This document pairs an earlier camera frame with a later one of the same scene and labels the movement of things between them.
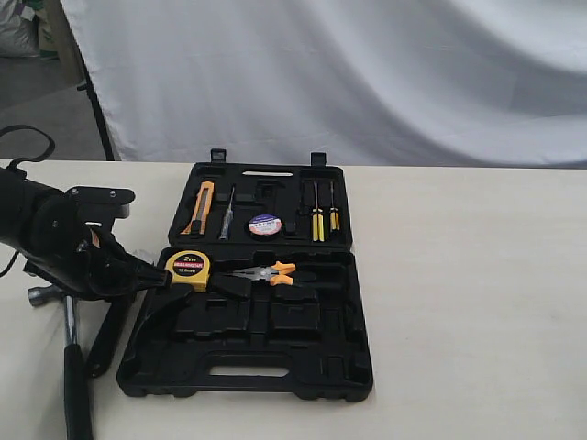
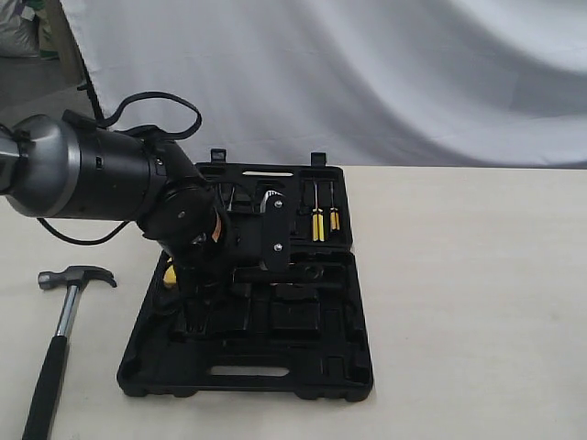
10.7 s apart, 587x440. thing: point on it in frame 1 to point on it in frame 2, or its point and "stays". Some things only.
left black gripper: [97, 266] to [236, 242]
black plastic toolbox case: [264, 296] stays
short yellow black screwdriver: [334, 214] stays
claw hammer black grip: [78, 422] to [40, 422]
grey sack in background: [19, 37] stays
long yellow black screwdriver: [318, 232] stays
